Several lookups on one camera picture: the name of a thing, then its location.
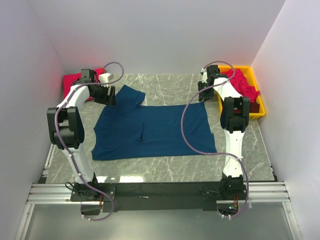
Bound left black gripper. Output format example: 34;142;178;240
91;82;117;106

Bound blue t-shirt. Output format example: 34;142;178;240
91;85;217;161

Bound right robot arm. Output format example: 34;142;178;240
197;61;250;200

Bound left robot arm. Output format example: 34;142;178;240
46;69;116;202

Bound yellow plastic bin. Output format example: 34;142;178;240
216;64;266;119

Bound crumpled pink t-shirt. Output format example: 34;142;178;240
230;68;260;102

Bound folded pink t-shirt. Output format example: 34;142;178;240
62;67;106;99

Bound dark red t-shirt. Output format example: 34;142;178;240
249;101;260;114

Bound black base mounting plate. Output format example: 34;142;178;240
70;180;247;213

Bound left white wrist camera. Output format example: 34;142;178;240
98;72;114;84

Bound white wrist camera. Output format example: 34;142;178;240
200;68;208;83
98;72;114;84

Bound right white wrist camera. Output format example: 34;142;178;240
200;68;208;83

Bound aluminium rail frame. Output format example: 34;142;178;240
15;182;303;240

